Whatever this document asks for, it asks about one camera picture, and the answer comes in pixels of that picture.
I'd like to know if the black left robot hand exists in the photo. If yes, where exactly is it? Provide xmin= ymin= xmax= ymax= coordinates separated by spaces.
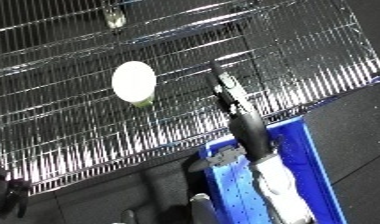
xmin=0 ymin=165 xmax=34 ymax=220

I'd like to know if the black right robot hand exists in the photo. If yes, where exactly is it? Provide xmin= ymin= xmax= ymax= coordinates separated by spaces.
xmin=188 ymin=60 xmax=276 ymax=173

